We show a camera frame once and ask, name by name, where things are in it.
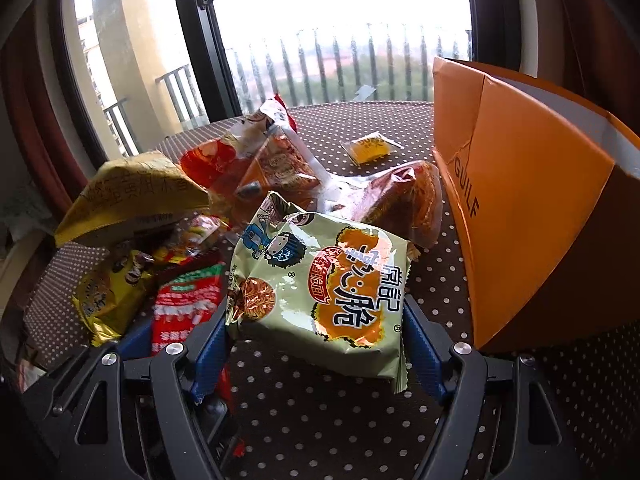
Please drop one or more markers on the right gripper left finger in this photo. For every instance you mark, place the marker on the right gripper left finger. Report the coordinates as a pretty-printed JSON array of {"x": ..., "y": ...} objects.
[{"x": 161, "y": 417}]

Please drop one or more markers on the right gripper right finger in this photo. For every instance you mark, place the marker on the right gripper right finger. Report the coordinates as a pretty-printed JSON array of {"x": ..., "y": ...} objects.
[{"x": 475, "y": 399}]

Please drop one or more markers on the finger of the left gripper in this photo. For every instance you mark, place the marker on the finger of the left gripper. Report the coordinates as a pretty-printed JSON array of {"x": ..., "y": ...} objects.
[{"x": 137, "y": 344}]

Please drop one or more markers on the green instant noodle snack packet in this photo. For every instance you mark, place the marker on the green instant noodle snack packet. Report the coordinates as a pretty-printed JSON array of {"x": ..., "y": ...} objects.
[{"x": 327, "y": 290}]

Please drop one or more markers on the clear orange spicy snack packet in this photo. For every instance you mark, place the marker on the clear orange spicy snack packet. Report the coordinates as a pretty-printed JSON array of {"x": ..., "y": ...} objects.
[{"x": 283, "y": 164}]

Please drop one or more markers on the yellow gold snack packet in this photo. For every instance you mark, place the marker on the yellow gold snack packet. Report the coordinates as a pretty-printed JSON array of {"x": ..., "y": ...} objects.
[{"x": 108, "y": 296}]

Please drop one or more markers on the yellow chip bag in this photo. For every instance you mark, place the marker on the yellow chip bag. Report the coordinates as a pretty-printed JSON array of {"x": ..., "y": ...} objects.
[{"x": 127, "y": 196}]

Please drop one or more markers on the dark red curtain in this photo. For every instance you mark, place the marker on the dark red curtain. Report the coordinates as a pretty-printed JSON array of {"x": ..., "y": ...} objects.
[{"x": 49, "y": 160}]

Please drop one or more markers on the red white peanut bag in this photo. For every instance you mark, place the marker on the red white peanut bag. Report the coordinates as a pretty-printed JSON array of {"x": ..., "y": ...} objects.
[{"x": 220, "y": 164}]

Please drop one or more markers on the orange cardboard box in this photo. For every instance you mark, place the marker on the orange cardboard box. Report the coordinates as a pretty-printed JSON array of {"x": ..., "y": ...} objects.
[{"x": 544, "y": 187}]

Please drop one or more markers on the clear red label snack packet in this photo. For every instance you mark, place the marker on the clear red label snack packet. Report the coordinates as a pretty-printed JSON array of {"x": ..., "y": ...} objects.
[{"x": 405, "y": 200}]

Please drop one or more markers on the small yellow candy packet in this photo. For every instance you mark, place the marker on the small yellow candy packet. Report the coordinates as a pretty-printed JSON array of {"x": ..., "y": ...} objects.
[{"x": 370, "y": 147}]

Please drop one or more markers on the balcony metal railing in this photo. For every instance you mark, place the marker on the balcony metal railing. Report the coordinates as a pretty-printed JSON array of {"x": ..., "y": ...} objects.
[{"x": 149, "y": 93}]

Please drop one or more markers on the black window frame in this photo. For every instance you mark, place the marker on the black window frame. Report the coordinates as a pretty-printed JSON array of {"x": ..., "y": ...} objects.
[{"x": 208, "y": 59}]

